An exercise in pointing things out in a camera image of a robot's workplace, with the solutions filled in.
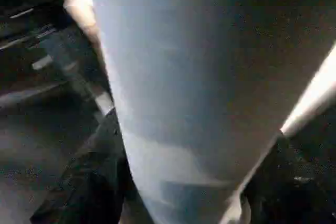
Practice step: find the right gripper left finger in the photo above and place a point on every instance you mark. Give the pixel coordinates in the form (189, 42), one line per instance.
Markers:
(92, 182)

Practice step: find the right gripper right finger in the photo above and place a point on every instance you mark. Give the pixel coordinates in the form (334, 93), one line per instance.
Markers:
(294, 187)

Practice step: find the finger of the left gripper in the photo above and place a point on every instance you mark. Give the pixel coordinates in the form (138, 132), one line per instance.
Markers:
(68, 56)

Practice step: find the white plastic table top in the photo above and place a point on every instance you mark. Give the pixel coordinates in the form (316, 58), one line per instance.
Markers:
(81, 9)

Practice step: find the white plastic table leg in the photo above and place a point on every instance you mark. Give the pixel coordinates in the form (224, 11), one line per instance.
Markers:
(210, 77)

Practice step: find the black plastic mat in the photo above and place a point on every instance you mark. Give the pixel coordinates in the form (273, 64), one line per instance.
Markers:
(31, 145)

